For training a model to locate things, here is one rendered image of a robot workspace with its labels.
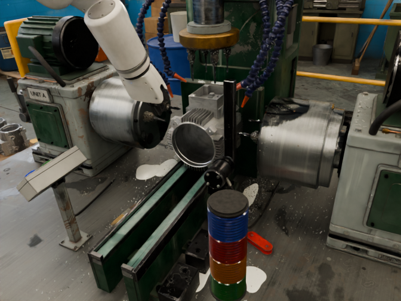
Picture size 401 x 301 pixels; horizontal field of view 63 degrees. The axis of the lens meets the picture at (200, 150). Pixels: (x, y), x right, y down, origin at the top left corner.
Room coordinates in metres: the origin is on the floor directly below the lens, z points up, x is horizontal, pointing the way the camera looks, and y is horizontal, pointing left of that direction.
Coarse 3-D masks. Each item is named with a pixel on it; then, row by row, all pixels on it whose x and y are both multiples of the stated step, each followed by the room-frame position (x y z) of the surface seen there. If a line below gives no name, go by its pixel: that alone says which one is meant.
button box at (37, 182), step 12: (60, 156) 0.76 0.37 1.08; (72, 156) 0.78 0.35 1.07; (84, 156) 0.80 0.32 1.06; (48, 168) 0.71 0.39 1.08; (60, 168) 0.73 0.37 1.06; (72, 168) 0.75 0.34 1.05; (24, 180) 0.66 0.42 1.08; (36, 180) 0.67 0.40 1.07; (48, 180) 0.69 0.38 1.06; (24, 192) 0.67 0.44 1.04; (36, 192) 0.65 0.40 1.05
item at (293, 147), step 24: (264, 120) 0.81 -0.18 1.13; (288, 120) 0.79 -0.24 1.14; (312, 120) 0.77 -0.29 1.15; (336, 120) 0.77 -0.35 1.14; (264, 144) 0.78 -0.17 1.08; (288, 144) 0.75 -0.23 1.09; (312, 144) 0.73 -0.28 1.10; (336, 144) 0.73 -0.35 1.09; (264, 168) 0.77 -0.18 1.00; (288, 168) 0.74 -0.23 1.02; (312, 168) 0.71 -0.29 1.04
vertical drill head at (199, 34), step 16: (192, 0) 1.02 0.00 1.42; (208, 0) 0.98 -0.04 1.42; (208, 16) 0.98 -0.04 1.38; (192, 32) 0.98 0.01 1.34; (208, 32) 0.96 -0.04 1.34; (224, 32) 0.98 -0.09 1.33; (192, 48) 0.96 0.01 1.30; (208, 48) 0.94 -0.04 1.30; (224, 48) 0.96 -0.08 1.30; (192, 64) 1.00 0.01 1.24; (192, 80) 1.00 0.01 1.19
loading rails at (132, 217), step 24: (168, 192) 0.81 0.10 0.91; (192, 192) 0.79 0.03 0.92; (144, 216) 0.70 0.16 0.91; (168, 216) 0.69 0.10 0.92; (192, 216) 0.73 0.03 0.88; (120, 240) 0.61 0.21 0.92; (144, 240) 0.69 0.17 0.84; (168, 240) 0.62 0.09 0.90; (96, 264) 0.55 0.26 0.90; (120, 264) 0.59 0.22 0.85; (144, 264) 0.53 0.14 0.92; (168, 264) 0.61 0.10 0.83; (144, 288) 0.51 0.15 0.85
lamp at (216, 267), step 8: (216, 264) 0.35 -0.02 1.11; (224, 264) 0.34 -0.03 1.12; (232, 264) 0.34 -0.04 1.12; (240, 264) 0.35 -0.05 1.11; (216, 272) 0.35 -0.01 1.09; (224, 272) 0.34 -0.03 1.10; (232, 272) 0.34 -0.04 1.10; (240, 272) 0.35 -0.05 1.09; (224, 280) 0.34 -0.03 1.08; (232, 280) 0.34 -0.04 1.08
